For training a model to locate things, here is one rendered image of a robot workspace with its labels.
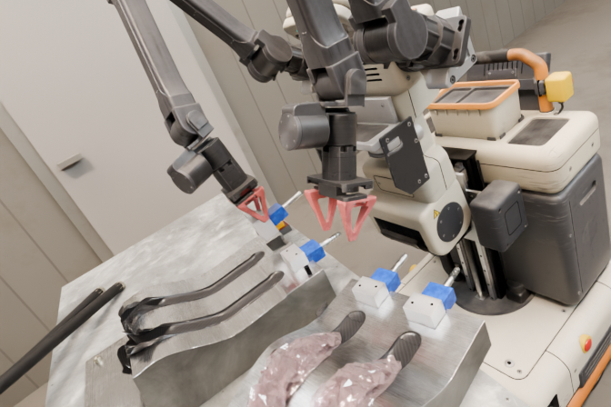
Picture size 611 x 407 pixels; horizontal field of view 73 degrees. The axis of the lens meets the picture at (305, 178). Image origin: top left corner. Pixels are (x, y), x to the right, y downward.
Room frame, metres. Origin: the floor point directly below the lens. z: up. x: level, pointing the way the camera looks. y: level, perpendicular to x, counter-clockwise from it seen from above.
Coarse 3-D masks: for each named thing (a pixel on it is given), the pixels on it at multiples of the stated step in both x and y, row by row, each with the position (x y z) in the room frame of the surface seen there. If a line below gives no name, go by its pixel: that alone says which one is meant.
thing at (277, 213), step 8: (288, 200) 0.84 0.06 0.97; (272, 208) 0.84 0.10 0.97; (280, 208) 0.82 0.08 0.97; (272, 216) 0.81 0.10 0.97; (280, 216) 0.81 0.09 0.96; (256, 224) 0.79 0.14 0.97; (264, 224) 0.80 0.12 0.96; (272, 224) 0.80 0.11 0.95; (264, 232) 0.79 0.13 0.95; (272, 232) 0.80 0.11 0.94
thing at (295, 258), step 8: (336, 232) 0.75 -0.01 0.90; (312, 240) 0.75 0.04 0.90; (328, 240) 0.74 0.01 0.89; (288, 248) 0.74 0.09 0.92; (296, 248) 0.73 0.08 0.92; (304, 248) 0.74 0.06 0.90; (312, 248) 0.72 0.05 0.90; (320, 248) 0.72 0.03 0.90; (288, 256) 0.71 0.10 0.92; (296, 256) 0.70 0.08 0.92; (304, 256) 0.70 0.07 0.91; (312, 256) 0.71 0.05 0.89; (320, 256) 0.71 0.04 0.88; (288, 264) 0.71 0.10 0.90; (296, 264) 0.69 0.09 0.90; (304, 264) 0.70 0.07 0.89
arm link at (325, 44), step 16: (288, 0) 0.64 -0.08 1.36; (304, 0) 0.62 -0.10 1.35; (320, 0) 0.63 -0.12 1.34; (304, 16) 0.63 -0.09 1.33; (320, 16) 0.62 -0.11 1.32; (336, 16) 0.63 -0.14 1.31; (304, 32) 0.64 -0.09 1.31; (320, 32) 0.62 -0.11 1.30; (336, 32) 0.63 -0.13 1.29; (304, 48) 0.65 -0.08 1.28; (320, 48) 0.61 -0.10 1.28; (336, 48) 0.62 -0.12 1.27; (352, 48) 0.63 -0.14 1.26; (320, 64) 0.63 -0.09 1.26; (336, 64) 0.61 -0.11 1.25; (352, 64) 0.62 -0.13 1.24; (320, 80) 0.65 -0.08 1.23; (336, 80) 0.60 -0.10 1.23; (320, 96) 0.66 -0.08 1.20; (336, 96) 0.62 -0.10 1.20
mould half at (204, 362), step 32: (160, 288) 0.80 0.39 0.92; (192, 288) 0.79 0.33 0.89; (224, 288) 0.75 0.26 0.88; (288, 288) 0.65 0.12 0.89; (320, 288) 0.66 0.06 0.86; (160, 320) 0.67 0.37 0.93; (256, 320) 0.61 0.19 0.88; (288, 320) 0.63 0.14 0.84; (160, 352) 0.57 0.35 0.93; (192, 352) 0.58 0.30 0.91; (224, 352) 0.59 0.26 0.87; (256, 352) 0.60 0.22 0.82; (96, 384) 0.66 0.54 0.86; (128, 384) 0.62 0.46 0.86; (160, 384) 0.55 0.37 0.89; (192, 384) 0.57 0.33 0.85; (224, 384) 0.58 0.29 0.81
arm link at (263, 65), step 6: (288, 42) 1.10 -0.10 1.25; (258, 48) 1.07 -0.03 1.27; (258, 54) 1.05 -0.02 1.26; (264, 54) 1.04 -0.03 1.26; (252, 60) 1.08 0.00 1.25; (258, 60) 1.05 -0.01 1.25; (264, 60) 1.04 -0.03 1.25; (258, 66) 1.06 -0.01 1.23; (264, 66) 1.05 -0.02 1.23; (270, 66) 1.04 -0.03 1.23; (276, 66) 1.04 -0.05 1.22; (282, 66) 1.04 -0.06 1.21; (258, 72) 1.06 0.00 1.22; (264, 72) 1.06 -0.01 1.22; (270, 72) 1.05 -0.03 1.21; (276, 72) 1.06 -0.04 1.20; (282, 72) 1.04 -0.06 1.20
